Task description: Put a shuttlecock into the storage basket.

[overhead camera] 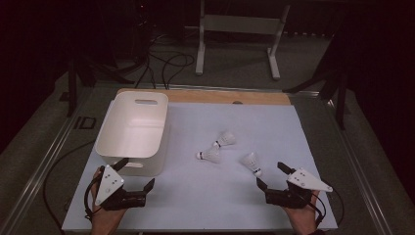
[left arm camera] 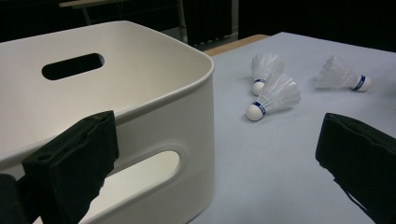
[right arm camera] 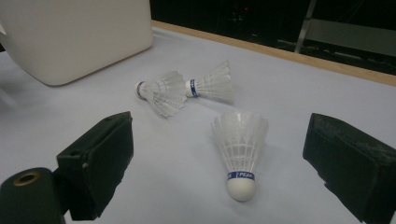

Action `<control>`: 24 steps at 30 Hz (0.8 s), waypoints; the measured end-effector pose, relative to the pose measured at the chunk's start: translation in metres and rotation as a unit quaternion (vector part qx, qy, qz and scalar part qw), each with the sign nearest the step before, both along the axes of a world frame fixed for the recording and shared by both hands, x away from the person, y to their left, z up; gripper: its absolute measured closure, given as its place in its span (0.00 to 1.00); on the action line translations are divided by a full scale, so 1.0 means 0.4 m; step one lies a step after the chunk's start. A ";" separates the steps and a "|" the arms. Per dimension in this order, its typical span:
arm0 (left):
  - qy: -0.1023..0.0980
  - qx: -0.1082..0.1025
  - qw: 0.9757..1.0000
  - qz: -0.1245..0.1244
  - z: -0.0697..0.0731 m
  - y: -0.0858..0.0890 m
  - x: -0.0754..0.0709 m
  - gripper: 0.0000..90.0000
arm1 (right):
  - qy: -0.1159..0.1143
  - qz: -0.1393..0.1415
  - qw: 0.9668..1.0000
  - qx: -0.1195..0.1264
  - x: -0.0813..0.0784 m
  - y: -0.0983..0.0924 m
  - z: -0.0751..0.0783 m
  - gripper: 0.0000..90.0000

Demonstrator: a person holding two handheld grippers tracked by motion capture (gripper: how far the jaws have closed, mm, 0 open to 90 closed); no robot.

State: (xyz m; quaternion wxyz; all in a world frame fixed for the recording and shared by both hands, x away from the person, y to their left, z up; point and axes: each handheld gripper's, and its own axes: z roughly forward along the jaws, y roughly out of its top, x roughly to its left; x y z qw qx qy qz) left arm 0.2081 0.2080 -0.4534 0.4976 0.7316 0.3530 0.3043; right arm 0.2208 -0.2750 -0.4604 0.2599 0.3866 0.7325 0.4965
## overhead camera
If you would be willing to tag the person's left hand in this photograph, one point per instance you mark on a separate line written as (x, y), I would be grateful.
(106, 218)

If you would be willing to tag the white plastic bin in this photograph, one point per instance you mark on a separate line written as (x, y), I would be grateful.
(133, 130)

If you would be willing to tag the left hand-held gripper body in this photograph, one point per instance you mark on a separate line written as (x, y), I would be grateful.
(109, 184)

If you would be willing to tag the white metal stand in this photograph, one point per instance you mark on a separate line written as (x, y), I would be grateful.
(239, 24)

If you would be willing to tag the wooden table board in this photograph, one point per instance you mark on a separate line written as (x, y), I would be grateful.
(208, 97)

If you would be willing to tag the white table mat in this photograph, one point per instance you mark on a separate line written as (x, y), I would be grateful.
(202, 196)

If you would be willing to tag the person's right hand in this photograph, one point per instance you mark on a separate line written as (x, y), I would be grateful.
(303, 218)

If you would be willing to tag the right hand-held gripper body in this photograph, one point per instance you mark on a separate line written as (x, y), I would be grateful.
(303, 181)

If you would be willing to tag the metal floor rail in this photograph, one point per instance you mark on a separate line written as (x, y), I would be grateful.
(42, 166)
(359, 169)

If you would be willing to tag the black stand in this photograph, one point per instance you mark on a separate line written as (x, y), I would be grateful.
(72, 84)
(341, 98)

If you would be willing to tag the white feather shuttlecock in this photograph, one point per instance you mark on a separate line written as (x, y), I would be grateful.
(226, 139)
(210, 155)
(251, 161)

